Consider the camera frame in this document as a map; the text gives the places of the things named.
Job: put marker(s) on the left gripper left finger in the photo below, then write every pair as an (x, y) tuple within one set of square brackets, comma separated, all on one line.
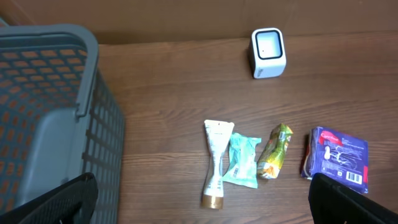
[(71, 202)]

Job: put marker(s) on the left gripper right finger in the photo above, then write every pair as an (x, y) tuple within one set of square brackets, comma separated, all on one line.
[(332, 202)]

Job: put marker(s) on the purple pad package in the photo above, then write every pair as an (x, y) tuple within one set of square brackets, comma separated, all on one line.
[(339, 156)]

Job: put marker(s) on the green yellow snack packet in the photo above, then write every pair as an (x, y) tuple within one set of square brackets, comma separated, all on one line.
[(272, 157)]

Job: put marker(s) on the teal snack packet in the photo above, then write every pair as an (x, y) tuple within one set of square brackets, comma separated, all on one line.
[(242, 164)]

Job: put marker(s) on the white tube with gold cap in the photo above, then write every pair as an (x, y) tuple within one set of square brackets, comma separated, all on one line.
[(218, 134)]

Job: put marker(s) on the white barcode scanner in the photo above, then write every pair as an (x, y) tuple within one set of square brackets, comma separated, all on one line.
[(267, 53)]

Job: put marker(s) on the grey plastic mesh basket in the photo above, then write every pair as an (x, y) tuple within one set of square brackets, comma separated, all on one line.
[(58, 118)]

